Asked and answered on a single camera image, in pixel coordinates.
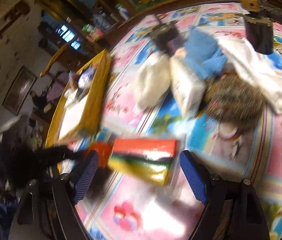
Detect red plastic bag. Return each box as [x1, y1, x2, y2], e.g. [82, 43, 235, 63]
[84, 142, 113, 168]

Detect colourful sponge sheet pack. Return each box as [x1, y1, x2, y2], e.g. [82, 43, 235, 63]
[107, 137, 178, 186]

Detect white blue Vinda tissue bag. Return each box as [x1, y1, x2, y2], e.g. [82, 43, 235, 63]
[78, 67, 96, 89]

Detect speckled grey furry item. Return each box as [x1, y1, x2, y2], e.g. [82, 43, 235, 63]
[203, 75, 264, 131]

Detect pink rose tissue pack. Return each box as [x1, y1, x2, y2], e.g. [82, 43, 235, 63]
[170, 55, 206, 118]

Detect white plastic bag bundle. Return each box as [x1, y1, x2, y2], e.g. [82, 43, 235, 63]
[133, 51, 171, 111]

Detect white cloth rag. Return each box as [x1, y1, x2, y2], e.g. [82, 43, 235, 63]
[216, 36, 282, 114]

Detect blue knitted cloth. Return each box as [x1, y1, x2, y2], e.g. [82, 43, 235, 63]
[184, 27, 227, 80]

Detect yellow cardboard box tray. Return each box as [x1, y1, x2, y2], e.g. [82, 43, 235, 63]
[45, 50, 111, 148]

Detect wooden chair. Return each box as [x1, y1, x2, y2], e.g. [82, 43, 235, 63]
[40, 43, 90, 77]

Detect colourful patterned tablecloth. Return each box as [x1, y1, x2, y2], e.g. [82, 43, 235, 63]
[56, 2, 282, 240]

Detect grey kettle on shelf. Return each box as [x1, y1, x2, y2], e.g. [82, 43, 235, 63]
[93, 13, 112, 32]

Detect black round pot with stick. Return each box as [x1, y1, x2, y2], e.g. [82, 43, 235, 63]
[147, 14, 184, 56]

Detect small black cup with spool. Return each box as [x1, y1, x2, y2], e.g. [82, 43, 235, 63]
[239, 0, 274, 55]

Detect black toy gadget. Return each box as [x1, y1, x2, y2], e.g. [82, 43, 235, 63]
[258, 0, 282, 25]

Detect framed wall picture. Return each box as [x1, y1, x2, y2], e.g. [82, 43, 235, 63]
[2, 66, 37, 115]

